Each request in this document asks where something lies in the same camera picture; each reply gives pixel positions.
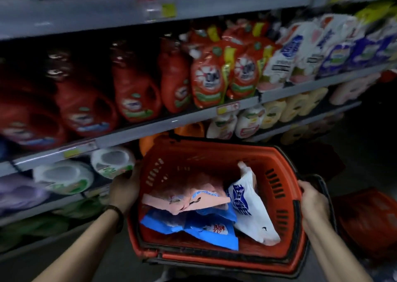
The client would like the orange refill pouch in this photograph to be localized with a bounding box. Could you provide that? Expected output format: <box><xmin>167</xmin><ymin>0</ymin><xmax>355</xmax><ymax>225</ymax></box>
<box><xmin>228</xmin><ymin>42</ymin><xmax>273</xmax><ymax>100</ymax></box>
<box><xmin>223</xmin><ymin>20</ymin><xmax>270</xmax><ymax>45</ymax></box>
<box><xmin>190</xmin><ymin>45</ymin><xmax>231</xmax><ymax>109</ymax></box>
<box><xmin>188</xmin><ymin>25</ymin><xmax>222</xmax><ymax>48</ymax></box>

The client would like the purple detergent bottle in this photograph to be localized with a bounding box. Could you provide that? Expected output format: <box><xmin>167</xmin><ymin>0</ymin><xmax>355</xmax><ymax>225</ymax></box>
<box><xmin>0</xmin><ymin>174</ymin><xmax>50</xmax><ymax>212</ymax></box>

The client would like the red detergent bottle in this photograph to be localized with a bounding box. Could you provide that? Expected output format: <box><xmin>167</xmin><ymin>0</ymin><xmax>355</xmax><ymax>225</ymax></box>
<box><xmin>0</xmin><ymin>88</ymin><xmax>67</xmax><ymax>150</ymax></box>
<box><xmin>46</xmin><ymin>51</ymin><xmax>119</xmax><ymax>137</ymax></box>
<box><xmin>110</xmin><ymin>42</ymin><xmax>162</xmax><ymax>123</ymax></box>
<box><xmin>158</xmin><ymin>36</ymin><xmax>192</xmax><ymax>114</ymax></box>

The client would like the person's right forearm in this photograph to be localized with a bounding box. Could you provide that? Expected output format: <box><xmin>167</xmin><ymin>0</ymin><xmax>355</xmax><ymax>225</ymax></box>
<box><xmin>305</xmin><ymin>224</ymin><xmax>374</xmax><ymax>282</ymax></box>

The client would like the row of yellow detergent bottles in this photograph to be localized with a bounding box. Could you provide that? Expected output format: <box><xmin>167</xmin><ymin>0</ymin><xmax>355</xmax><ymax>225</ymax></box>
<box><xmin>261</xmin><ymin>87</ymin><xmax>329</xmax><ymax>130</ymax></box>

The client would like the grey metal shelf board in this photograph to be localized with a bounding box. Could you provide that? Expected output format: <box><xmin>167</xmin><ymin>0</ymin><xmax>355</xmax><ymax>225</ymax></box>
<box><xmin>0</xmin><ymin>62</ymin><xmax>397</xmax><ymax>177</ymax></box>
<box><xmin>0</xmin><ymin>100</ymin><xmax>362</xmax><ymax>227</ymax></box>
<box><xmin>0</xmin><ymin>0</ymin><xmax>397</xmax><ymax>41</ymax></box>

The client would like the row of pink detergent bottles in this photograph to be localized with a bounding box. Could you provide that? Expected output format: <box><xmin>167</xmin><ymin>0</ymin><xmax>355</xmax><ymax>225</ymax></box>
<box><xmin>329</xmin><ymin>72</ymin><xmax>383</xmax><ymax>106</ymax></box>

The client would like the person's left forearm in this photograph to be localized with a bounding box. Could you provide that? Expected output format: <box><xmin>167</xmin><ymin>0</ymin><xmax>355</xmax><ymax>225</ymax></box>
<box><xmin>32</xmin><ymin>210</ymin><xmax>122</xmax><ymax>282</ymax></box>

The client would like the orange plastic shopping basket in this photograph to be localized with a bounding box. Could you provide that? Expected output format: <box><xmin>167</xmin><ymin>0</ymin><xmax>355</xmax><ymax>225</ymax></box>
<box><xmin>127</xmin><ymin>136</ymin><xmax>337</xmax><ymax>277</ymax></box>

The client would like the green detergent bottle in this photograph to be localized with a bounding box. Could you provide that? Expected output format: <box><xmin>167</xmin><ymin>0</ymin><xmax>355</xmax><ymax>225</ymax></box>
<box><xmin>53</xmin><ymin>196</ymin><xmax>107</xmax><ymax>220</ymax></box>
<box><xmin>0</xmin><ymin>214</ymin><xmax>70</xmax><ymax>252</ymax></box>

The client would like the white bottle with green label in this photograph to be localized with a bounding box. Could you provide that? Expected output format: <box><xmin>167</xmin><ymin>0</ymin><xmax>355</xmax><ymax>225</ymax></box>
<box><xmin>32</xmin><ymin>160</ymin><xmax>94</xmax><ymax>196</ymax></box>
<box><xmin>91</xmin><ymin>146</ymin><xmax>136</xmax><ymax>179</ymax></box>

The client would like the blue detergent packet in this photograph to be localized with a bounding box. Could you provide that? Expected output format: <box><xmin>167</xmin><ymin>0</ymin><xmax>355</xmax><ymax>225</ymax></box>
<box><xmin>140</xmin><ymin>202</ymin><xmax>239</xmax><ymax>251</ymax></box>

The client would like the orange detergent bottle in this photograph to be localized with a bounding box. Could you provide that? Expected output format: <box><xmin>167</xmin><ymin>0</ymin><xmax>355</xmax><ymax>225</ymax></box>
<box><xmin>139</xmin><ymin>133</ymin><xmax>166</xmax><ymax>157</ymax></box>
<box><xmin>174</xmin><ymin>122</ymin><xmax>206</xmax><ymax>138</ymax></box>

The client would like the person's right hand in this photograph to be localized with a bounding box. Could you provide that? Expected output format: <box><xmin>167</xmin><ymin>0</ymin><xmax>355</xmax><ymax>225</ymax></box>
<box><xmin>297</xmin><ymin>180</ymin><xmax>331</xmax><ymax>230</ymax></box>

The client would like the orange plastic bag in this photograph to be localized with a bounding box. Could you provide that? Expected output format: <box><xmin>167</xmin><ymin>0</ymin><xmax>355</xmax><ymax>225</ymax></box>
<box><xmin>332</xmin><ymin>188</ymin><xmax>397</xmax><ymax>261</ymax></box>

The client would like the pink detergent packet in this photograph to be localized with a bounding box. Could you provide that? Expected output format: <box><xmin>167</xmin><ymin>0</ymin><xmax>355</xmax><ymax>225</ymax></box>
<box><xmin>142</xmin><ymin>173</ymin><xmax>231</xmax><ymax>215</ymax></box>

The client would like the white pouch with blue print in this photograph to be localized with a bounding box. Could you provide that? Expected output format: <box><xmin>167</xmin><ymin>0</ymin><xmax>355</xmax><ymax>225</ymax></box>
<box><xmin>227</xmin><ymin>161</ymin><xmax>281</xmax><ymax>246</ymax></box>

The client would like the black wristband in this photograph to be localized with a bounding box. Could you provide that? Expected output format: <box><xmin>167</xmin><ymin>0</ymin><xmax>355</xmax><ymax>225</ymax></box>
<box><xmin>104</xmin><ymin>205</ymin><xmax>125</xmax><ymax>233</ymax></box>

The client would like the person's left hand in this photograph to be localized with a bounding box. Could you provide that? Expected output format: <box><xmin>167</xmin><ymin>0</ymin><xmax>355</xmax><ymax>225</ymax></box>
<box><xmin>108</xmin><ymin>163</ymin><xmax>143</xmax><ymax>214</ymax></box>

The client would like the row of white refill pouches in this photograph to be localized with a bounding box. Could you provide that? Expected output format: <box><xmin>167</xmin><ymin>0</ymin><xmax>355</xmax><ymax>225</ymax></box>
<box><xmin>257</xmin><ymin>0</ymin><xmax>397</xmax><ymax>93</ymax></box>

